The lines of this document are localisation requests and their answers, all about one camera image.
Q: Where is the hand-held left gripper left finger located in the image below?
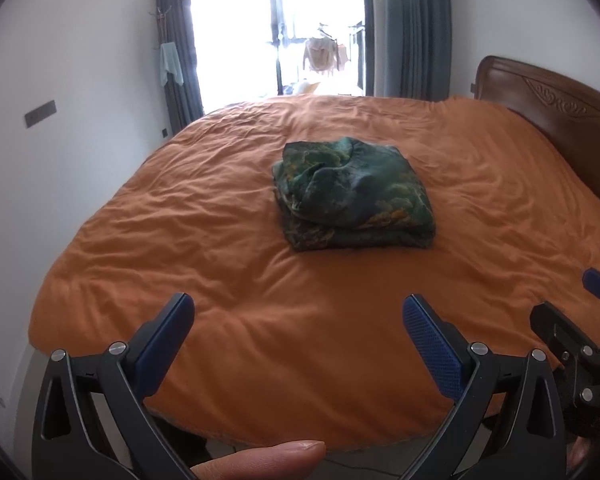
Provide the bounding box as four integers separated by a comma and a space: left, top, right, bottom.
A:
31, 291, 196, 480

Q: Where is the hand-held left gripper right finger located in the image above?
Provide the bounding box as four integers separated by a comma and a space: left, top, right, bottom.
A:
401, 294, 566, 480

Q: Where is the green printed garment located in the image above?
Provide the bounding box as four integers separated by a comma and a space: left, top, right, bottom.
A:
271, 136, 437, 252

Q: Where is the person's left hand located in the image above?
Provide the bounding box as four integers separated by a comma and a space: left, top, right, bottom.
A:
190, 440, 327, 480

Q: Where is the orange bed cover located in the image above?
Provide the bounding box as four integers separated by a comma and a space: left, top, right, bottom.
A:
27, 94, 600, 453

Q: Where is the brown wooden headboard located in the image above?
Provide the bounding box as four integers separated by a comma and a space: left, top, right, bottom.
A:
472, 55, 600, 221

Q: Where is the light blue towel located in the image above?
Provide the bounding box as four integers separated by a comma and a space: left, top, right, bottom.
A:
159, 42, 185, 89

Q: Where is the hanging laundry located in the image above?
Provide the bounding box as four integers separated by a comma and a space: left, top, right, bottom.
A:
302, 35, 352, 80

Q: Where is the glass balcony door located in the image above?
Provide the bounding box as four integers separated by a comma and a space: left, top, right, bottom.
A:
187, 0, 371, 113

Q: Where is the wooden coat rack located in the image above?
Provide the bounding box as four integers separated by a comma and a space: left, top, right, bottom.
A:
152, 5, 181, 91

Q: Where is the grey wall switch panel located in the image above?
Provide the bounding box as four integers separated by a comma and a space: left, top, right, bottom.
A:
24, 100, 57, 129

